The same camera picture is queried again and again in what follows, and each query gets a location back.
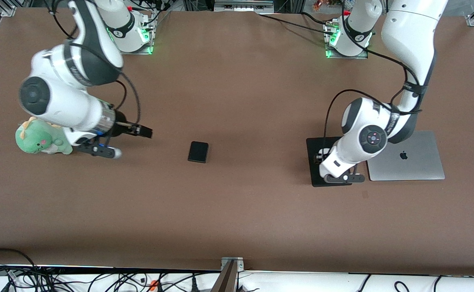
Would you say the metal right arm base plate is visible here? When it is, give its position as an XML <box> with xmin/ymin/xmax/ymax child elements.
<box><xmin>117</xmin><ymin>16</ymin><xmax>155</xmax><ymax>55</ymax></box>

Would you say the black cable to base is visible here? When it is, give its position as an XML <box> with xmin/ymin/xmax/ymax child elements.
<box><xmin>257</xmin><ymin>13</ymin><xmax>337</xmax><ymax>36</ymax></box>

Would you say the black phone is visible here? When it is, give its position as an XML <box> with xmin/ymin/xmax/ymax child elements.
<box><xmin>187</xmin><ymin>141</ymin><xmax>209</xmax><ymax>164</ymax></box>

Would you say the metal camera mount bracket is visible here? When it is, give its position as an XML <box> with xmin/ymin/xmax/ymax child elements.
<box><xmin>220</xmin><ymin>257</ymin><xmax>246</xmax><ymax>292</ymax></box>

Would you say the black looped floor cable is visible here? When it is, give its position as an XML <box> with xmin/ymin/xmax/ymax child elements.
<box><xmin>0</xmin><ymin>248</ymin><xmax>39</xmax><ymax>271</ymax></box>

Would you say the grey metal box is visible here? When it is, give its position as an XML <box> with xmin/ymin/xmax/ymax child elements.
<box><xmin>214</xmin><ymin>0</ymin><xmax>275</xmax><ymax>13</ymax></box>

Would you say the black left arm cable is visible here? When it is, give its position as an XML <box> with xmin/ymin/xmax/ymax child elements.
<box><xmin>322</xmin><ymin>0</ymin><xmax>424</xmax><ymax>151</ymax></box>

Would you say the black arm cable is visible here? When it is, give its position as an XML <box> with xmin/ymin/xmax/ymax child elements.
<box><xmin>48</xmin><ymin>0</ymin><xmax>142</xmax><ymax>127</ymax></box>
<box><xmin>322</xmin><ymin>0</ymin><xmax>424</xmax><ymax>151</ymax></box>

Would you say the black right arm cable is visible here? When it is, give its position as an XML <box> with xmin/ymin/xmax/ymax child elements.
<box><xmin>48</xmin><ymin>0</ymin><xmax>142</xmax><ymax>127</ymax></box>

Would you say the black mouse pad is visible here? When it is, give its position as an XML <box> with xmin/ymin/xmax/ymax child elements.
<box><xmin>306</xmin><ymin>137</ymin><xmax>353</xmax><ymax>187</ymax></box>

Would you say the green plush dinosaur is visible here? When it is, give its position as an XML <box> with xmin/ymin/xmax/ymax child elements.
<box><xmin>15</xmin><ymin>117</ymin><xmax>73</xmax><ymax>155</ymax></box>

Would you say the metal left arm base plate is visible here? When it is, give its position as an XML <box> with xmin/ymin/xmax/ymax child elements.
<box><xmin>324</xmin><ymin>20</ymin><xmax>370</xmax><ymax>60</ymax></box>

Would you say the grey closed laptop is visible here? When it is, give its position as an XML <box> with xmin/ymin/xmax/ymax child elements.
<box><xmin>367</xmin><ymin>130</ymin><xmax>446</xmax><ymax>182</ymax></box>

